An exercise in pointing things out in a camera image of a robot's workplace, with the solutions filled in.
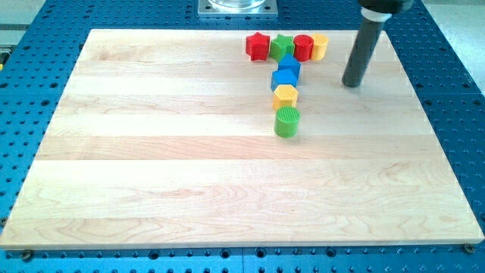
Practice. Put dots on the black robot arm end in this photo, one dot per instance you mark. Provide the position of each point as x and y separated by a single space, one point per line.
386 6

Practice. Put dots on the blue cube block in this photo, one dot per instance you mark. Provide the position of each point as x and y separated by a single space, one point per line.
283 77

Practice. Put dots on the green star block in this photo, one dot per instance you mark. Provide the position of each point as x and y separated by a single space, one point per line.
281 46

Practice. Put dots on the green cylinder block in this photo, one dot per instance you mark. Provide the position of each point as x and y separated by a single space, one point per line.
286 121

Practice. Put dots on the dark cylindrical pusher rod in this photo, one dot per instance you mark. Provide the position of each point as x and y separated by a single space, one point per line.
365 42

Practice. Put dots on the board clamp screw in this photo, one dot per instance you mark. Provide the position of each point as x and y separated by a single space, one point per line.
26 255
468 248

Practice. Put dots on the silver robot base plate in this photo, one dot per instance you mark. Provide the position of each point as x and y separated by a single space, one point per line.
237 8

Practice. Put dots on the right board clamp screw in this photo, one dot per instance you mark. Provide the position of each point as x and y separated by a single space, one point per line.
468 248

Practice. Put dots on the left board clamp screw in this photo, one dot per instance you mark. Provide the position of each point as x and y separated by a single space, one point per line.
26 255

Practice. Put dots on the yellow hexagon block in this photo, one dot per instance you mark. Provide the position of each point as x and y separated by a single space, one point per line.
284 95

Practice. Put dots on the blue triangle block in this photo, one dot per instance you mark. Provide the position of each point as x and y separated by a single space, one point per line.
289 62

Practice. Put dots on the red star block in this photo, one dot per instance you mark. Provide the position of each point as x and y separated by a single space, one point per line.
257 46

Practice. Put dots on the yellow cylinder block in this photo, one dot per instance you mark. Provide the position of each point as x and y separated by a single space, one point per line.
320 42

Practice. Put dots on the red cylinder block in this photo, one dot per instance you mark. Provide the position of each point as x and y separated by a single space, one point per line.
303 47

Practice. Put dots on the light wooden board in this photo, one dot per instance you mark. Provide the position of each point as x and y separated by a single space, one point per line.
165 139

